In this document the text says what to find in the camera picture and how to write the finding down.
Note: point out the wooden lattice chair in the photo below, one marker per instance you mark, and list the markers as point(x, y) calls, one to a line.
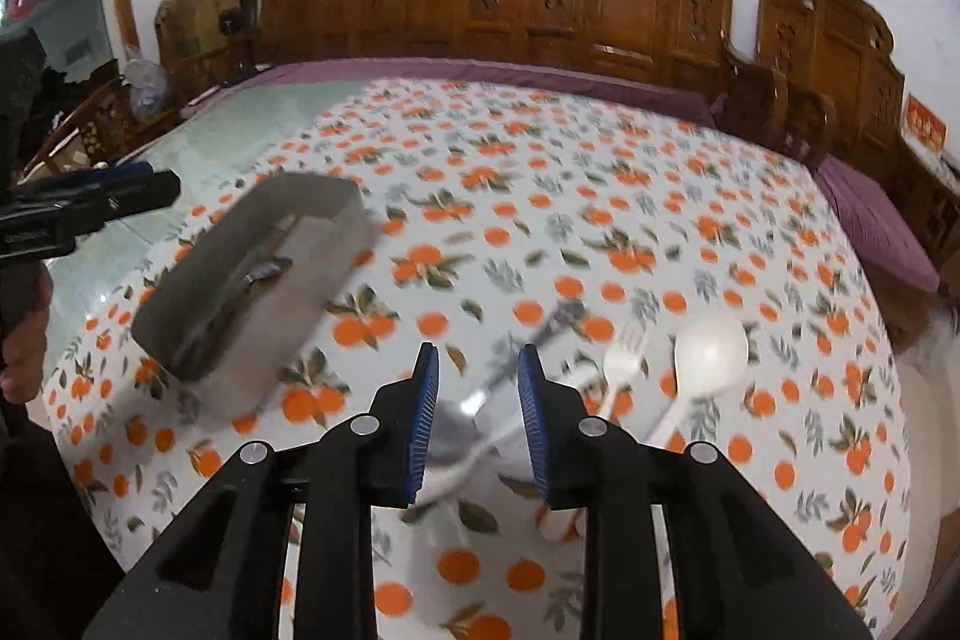
point(105, 115)

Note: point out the crumpled clear plastic bag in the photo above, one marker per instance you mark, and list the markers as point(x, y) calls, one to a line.
point(146, 81)

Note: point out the orange fruit print tablecloth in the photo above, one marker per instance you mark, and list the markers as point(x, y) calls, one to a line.
point(562, 197)

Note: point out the square purple seat cushion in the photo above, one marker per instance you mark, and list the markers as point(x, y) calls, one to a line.
point(877, 220)

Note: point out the large cardboard box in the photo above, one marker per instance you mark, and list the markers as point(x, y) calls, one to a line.
point(195, 18)

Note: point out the small black fan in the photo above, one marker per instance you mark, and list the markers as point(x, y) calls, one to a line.
point(230, 18)

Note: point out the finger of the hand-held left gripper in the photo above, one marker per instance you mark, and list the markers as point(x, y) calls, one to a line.
point(135, 197)
point(97, 175)

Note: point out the carved wooden sofa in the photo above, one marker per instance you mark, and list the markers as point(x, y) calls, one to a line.
point(622, 3)

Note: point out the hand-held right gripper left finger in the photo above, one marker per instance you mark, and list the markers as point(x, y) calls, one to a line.
point(424, 415)

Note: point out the metal spoon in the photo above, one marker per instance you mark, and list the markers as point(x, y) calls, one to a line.
point(459, 426)

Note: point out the red gift box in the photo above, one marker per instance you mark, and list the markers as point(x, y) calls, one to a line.
point(924, 123)

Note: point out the person's left hand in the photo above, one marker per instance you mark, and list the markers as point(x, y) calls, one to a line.
point(26, 340)

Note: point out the wooden side table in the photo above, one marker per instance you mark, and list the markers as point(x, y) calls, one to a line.
point(937, 197)

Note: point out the carved wooden armchair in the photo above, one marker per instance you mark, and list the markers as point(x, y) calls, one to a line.
point(832, 55)

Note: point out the white plastic fork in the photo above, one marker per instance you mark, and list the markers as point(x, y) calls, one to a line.
point(622, 359)

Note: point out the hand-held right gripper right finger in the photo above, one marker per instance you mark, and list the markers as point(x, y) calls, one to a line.
point(534, 415)

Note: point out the rectangular metal tray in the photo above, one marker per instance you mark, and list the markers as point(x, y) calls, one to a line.
point(300, 302)

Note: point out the long purple sofa cushion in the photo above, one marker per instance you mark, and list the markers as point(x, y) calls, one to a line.
point(450, 69)

